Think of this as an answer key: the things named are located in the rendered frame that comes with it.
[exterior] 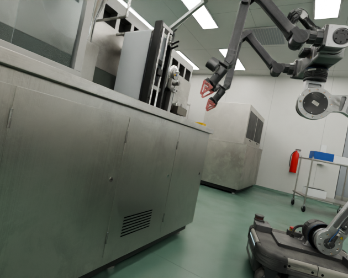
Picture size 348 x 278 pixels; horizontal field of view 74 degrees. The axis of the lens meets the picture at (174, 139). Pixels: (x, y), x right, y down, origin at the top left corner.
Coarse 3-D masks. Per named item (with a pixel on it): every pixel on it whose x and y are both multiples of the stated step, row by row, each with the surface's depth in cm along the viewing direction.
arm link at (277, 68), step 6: (246, 36) 181; (252, 36) 180; (252, 42) 180; (258, 42) 179; (258, 48) 179; (258, 54) 181; (264, 54) 178; (264, 60) 179; (270, 60) 177; (270, 66) 177; (276, 66) 173; (282, 66) 172; (270, 72) 181; (276, 72) 173
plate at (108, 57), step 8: (96, 24) 153; (104, 24) 158; (96, 32) 154; (104, 32) 159; (112, 32) 165; (96, 40) 155; (104, 40) 160; (112, 40) 166; (120, 40) 173; (104, 48) 161; (112, 48) 167; (104, 56) 163; (112, 56) 168; (96, 64) 158; (104, 64) 164; (112, 64) 170; (112, 72) 171; (176, 88) 250; (184, 88) 265; (176, 96) 252; (184, 96) 268; (184, 104) 271
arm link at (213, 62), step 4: (208, 60) 135; (212, 60) 136; (216, 60) 136; (228, 60) 131; (232, 60) 131; (208, 64) 136; (212, 64) 135; (216, 64) 135; (220, 64) 137; (224, 64) 132; (228, 64) 132; (208, 68) 138; (212, 68) 136
